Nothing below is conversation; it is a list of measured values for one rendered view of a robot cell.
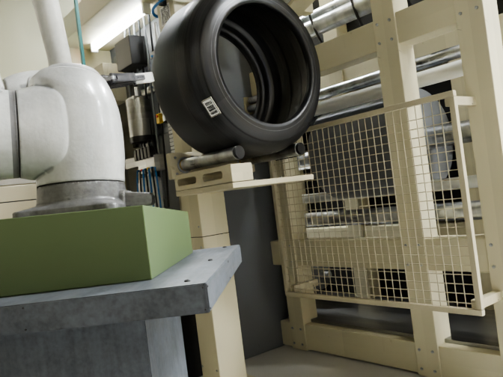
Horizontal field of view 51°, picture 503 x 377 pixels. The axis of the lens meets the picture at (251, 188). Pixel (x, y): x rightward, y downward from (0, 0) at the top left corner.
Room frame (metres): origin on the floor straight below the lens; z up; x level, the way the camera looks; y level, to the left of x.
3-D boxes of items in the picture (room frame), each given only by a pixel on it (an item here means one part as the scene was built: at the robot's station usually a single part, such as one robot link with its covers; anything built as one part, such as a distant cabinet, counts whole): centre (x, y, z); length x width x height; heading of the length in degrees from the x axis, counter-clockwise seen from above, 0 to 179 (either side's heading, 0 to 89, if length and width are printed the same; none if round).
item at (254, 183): (1.95, 0.03, 0.80); 0.37 x 0.36 x 0.02; 129
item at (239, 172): (1.87, 0.13, 0.83); 0.36 x 0.09 x 0.06; 39
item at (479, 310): (1.98, -0.38, 0.65); 0.90 x 0.02 x 0.70; 39
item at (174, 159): (2.09, 0.14, 0.90); 0.40 x 0.03 x 0.10; 129
